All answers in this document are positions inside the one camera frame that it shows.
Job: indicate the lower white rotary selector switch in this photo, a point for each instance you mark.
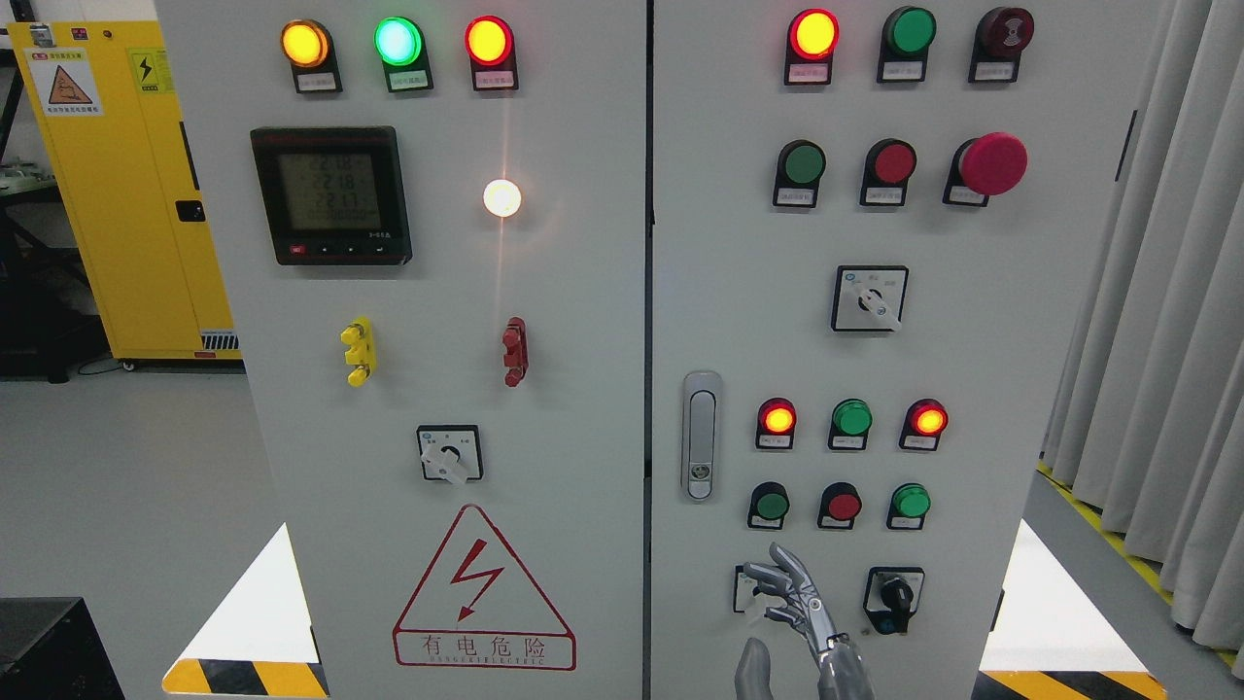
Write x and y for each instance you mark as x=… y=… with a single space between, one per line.
x=749 y=600

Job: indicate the dark red buzzer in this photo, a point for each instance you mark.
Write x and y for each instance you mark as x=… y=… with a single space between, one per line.
x=1001 y=37

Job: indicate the silver cabinet door handle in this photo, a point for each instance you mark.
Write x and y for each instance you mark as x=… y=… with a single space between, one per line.
x=700 y=395

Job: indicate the black digital power meter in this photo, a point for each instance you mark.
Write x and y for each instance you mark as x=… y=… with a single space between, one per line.
x=333 y=195

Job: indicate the green lamp button lower right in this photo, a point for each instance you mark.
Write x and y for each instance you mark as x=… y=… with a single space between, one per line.
x=908 y=508

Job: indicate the green unlit lamp top right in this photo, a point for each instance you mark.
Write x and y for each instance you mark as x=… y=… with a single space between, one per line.
x=906 y=37

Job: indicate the left door rotary selector switch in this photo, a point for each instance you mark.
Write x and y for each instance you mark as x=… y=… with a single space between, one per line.
x=450 y=453

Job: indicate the red terminal connector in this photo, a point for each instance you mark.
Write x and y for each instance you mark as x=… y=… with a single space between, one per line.
x=515 y=351

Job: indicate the black key selector switch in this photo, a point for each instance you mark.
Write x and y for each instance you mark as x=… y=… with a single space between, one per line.
x=892 y=595

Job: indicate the red stop push button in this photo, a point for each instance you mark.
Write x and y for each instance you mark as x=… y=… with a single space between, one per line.
x=839 y=506

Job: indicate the red lit indicator lamp left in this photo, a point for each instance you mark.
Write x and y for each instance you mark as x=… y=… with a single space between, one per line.
x=490 y=45

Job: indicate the grey electrical control cabinet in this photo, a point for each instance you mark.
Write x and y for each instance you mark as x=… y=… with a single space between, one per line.
x=644 y=136

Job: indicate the white lit indicator lamp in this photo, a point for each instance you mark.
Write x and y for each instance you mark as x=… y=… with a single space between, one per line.
x=502 y=198

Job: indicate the upper right rotary selector switch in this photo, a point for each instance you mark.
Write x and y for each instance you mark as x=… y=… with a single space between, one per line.
x=868 y=298

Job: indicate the yellow terminal connector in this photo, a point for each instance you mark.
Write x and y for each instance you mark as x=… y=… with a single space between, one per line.
x=360 y=354

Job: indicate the red indicator lamp lower left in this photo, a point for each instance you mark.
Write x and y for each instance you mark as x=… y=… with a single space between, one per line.
x=775 y=424

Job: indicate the red push button upper row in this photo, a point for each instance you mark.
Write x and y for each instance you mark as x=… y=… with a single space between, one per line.
x=888 y=167

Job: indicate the grey curtain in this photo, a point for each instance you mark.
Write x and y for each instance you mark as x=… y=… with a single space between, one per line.
x=1148 y=422

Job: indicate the red emergency stop mushroom button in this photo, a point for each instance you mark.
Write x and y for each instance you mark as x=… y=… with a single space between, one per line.
x=986 y=166

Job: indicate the yellow safety storage cabinet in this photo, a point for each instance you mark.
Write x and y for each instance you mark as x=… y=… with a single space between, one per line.
x=105 y=101

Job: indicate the green start push button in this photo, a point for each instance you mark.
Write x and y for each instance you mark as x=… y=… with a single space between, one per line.
x=768 y=506

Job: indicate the green indicator lamp lower middle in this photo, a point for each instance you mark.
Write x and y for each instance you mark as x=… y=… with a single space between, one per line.
x=849 y=425

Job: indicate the silver robotic hand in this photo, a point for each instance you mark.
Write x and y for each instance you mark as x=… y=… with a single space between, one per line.
x=841 y=672

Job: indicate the green push button upper row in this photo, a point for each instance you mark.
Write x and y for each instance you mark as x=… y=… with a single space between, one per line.
x=800 y=166

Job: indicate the red high voltage warning sticker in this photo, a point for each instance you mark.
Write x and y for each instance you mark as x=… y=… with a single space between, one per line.
x=477 y=604

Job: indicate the green lit indicator lamp top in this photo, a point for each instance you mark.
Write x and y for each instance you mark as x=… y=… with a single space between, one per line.
x=403 y=51

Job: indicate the red lit lamp lower right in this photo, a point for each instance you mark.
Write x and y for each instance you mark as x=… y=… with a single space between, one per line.
x=925 y=422

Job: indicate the red lit lamp right door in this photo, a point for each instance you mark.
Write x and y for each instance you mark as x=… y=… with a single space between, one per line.
x=811 y=41

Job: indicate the black box bottom left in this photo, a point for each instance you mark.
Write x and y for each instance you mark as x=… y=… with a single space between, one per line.
x=50 y=649

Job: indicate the orange indicator lamp top left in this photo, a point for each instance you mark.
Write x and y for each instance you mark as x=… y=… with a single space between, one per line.
x=310 y=51

